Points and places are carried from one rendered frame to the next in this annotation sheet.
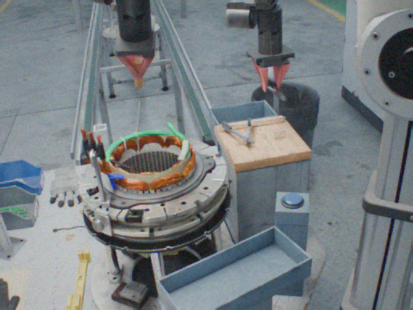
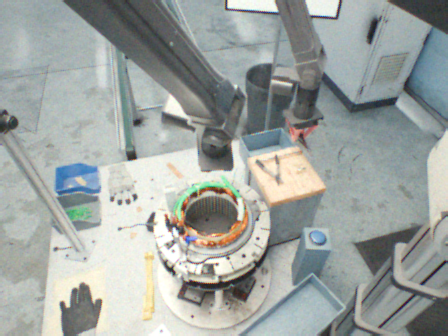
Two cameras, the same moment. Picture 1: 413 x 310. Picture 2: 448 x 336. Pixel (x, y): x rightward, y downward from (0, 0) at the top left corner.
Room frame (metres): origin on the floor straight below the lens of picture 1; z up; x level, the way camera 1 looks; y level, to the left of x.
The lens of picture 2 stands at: (0.35, 0.15, 1.85)
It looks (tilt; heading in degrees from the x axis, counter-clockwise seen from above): 47 degrees down; 353
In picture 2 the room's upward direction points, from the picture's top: straight up
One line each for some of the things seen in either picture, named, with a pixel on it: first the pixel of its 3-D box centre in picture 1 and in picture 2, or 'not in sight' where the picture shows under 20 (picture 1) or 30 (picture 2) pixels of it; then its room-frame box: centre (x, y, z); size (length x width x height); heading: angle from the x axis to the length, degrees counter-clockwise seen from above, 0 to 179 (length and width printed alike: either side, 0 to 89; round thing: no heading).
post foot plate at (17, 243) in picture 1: (6, 247); (80, 248); (1.00, 0.59, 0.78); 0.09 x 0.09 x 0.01; 73
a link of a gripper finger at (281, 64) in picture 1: (271, 72); (300, 127); (1.06, -0.17, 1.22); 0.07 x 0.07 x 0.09; 11
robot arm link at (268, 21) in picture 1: (267, 18); (306, 89); (1.06, -0.16, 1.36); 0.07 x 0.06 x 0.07; 61
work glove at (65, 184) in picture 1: (67, 184); (121, 182); (1.30, 0.47, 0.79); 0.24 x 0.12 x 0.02; 8
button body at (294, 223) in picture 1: (289, 246); (308, 259); (0.80, -0.17, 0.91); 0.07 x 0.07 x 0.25; 78
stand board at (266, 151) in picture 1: (260, 141); (284, 174); (1.03, -0.14, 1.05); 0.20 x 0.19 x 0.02; 11
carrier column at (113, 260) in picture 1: (108, 242); not in sight; (0.85, 0.25, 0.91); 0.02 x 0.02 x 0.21
